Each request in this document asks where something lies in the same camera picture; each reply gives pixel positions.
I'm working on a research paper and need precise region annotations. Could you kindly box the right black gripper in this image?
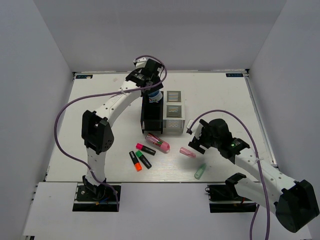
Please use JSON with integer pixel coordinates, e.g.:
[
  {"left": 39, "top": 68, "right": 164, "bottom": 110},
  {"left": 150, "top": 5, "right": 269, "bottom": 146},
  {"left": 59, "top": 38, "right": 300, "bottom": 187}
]
[{"left": 188, "top": 119, "right": 221, "bottom": 154}]

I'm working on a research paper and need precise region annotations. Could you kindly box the blue glue jar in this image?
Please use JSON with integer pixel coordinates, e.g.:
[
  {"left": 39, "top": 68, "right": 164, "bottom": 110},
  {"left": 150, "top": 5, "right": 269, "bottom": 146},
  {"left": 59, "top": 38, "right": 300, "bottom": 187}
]
[{"left": 148, "top": 90, "right": 163, "bottom": 103}]

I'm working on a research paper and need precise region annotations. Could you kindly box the pink transparent tube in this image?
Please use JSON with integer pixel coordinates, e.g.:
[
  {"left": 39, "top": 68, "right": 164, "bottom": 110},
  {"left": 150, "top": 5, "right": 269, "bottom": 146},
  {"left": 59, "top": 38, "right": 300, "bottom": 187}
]
[{"left": 179, "top": 147, "right": 197, "bottom": 158}]

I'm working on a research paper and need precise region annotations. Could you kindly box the pink tube with pins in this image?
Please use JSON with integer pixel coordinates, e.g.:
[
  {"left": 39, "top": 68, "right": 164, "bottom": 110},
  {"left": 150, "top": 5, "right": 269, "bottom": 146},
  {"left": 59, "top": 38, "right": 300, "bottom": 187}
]
[{"left": 145, "top": 133, "right": 171, "bottom": 153}]

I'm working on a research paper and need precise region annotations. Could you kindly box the green transparent tube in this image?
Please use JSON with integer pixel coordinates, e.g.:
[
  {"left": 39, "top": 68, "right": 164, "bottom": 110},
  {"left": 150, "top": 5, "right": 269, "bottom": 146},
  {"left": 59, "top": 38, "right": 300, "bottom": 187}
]
[{"left": 194, "top": 163, "right": 207, "bottom": 180}]

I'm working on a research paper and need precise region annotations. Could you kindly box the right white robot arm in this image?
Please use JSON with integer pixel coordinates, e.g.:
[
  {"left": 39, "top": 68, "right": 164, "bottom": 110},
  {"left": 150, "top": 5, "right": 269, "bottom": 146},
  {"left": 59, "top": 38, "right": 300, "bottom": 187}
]
[{"left": 186, "top": 118, "right": 320, "bottom": 233}]

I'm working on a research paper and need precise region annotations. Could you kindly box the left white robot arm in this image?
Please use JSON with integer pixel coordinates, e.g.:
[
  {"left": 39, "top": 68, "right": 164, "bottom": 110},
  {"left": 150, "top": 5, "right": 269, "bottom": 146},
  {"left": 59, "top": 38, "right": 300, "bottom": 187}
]
[{"left": 81, "top": 57, "right": 165, "bottom": 200}]

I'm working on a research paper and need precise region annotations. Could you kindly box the white mesh organizer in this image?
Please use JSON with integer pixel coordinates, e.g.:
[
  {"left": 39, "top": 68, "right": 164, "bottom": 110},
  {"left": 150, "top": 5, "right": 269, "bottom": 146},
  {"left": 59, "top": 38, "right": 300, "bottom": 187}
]
[{"left": 163, "top": 90, "right": 186, "bottom": 135}]

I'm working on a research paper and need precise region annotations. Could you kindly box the black mesh organizer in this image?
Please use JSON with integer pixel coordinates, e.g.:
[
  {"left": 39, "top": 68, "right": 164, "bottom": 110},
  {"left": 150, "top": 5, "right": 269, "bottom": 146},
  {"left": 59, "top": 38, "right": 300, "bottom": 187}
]
[{"left": 140, "top": 91, "right": 164, "bottom": 134}]

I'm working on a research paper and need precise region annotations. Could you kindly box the pink capped black highlighter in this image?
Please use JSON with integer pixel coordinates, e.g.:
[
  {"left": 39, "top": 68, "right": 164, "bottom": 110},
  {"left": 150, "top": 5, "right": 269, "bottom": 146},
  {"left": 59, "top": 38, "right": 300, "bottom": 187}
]
[{"left": 135, "top": 143, "right": 156, "bottom": 156}]

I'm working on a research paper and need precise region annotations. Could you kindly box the green capped black highlighter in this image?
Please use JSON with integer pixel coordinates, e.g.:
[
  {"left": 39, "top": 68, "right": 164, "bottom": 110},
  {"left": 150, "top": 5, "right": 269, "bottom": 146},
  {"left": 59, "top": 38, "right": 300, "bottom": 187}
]
[{"left": 135, "top": 150, "right": 152, "bottom": 169}]

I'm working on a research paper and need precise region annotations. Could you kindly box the left blue corner label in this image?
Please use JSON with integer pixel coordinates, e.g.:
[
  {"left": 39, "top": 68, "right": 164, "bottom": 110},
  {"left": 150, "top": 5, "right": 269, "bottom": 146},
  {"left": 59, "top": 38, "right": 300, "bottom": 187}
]
[{"left": 75, "top": 74, "right": 93, "bottom": 79}]

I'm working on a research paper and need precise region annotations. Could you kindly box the blue corner label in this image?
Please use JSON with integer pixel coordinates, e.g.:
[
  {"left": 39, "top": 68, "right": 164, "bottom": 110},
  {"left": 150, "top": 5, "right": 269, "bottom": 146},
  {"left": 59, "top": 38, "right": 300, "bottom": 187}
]
[
  {"left": 75, "top": 74, "right": 93, "bottom": 79},
  {"left": 225, "top": 73, "right": 244, "bottom": 78}
]

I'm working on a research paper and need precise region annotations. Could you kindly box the right blue corner label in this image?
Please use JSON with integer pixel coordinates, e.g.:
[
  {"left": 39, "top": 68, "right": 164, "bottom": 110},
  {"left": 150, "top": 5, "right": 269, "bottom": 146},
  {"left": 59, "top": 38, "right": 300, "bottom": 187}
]
[{"left": 225, "top": 73, "right": 244, "bottom": 78}]

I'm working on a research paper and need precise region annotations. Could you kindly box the orange capped black highlighter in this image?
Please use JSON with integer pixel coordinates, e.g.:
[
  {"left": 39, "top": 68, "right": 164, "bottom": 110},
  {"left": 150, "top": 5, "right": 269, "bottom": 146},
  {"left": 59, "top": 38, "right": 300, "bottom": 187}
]
[{"left": 129, "top": 151, "right": 142, "bottom": 172}]

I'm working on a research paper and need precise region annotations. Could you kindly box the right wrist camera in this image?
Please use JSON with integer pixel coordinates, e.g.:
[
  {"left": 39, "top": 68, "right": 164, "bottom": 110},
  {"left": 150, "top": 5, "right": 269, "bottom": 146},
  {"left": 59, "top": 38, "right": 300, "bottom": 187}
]
[{"left": 186, "top": 119, "right": 203, "bottom": 139}]

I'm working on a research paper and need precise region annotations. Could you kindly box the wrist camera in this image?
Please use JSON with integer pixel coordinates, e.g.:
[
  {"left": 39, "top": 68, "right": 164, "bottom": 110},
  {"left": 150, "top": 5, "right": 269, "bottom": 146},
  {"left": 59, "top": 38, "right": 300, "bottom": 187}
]
[
  {"left": 186, "top": 119, "right": 203, "bottom": 139},
  {"left": 133, "top": 57, "right": 148, "bottom": 69}
]

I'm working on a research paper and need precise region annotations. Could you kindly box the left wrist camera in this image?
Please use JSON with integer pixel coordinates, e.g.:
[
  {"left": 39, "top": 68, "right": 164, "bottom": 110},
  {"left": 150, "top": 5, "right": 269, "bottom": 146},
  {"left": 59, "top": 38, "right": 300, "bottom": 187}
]
[{"left": 133, "top": 57, "right": 148, "bottom": 69}]

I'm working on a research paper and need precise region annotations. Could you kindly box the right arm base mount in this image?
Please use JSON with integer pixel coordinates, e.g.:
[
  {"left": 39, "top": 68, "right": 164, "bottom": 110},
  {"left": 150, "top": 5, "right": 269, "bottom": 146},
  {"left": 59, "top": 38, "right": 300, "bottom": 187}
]
[{"left": 205, "top": 173, "right": 257, "bottom": 213}]

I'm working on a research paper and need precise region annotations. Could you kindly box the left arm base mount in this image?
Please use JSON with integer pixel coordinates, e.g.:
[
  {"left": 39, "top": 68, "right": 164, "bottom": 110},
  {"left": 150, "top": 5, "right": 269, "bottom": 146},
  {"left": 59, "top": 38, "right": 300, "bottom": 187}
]
[{"left": 72, "top": 184, "right": 118, "bottom": 213}]

